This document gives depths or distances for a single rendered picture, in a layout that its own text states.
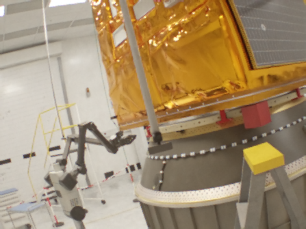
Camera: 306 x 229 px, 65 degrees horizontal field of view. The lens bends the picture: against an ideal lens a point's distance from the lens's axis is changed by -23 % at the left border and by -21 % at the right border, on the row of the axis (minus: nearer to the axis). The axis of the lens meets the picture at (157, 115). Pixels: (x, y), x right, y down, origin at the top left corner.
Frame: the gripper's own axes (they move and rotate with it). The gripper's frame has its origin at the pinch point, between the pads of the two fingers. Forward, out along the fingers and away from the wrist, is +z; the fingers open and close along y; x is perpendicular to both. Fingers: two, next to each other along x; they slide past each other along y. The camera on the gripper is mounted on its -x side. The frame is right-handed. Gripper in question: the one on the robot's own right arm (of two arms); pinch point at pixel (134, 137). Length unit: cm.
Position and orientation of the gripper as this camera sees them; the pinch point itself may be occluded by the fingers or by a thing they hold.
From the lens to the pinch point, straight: 272.1
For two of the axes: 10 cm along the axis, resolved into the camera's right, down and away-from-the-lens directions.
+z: 9.0, -4.1, 1.6
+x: 4.1, 9.1, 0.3
